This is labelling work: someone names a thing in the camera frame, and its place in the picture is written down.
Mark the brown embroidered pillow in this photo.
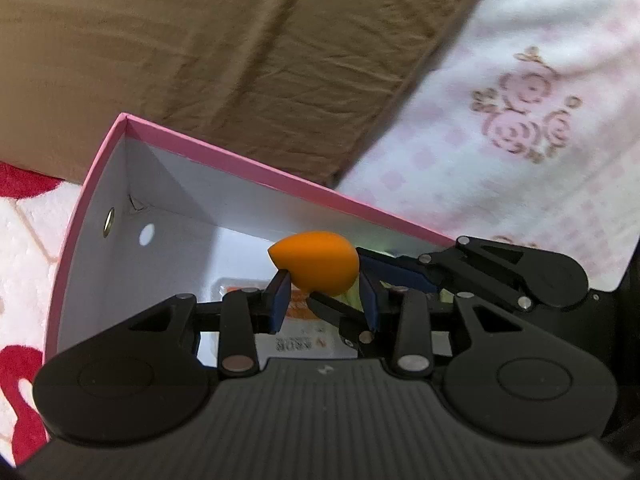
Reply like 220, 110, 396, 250
1, 0, 477, 185

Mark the pink cardboard box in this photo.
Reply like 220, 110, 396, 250
43, 112, 459, 446

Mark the white red bear blanket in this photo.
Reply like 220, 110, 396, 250
0, 162, 80, 466

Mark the green yarn ball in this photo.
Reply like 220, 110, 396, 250
336, 246, 395, 311

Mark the clear plastic box orange label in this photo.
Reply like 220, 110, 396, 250
198, 278, 357, 368

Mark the orange makeup sponge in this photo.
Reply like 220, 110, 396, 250
268, 231, 359, 297

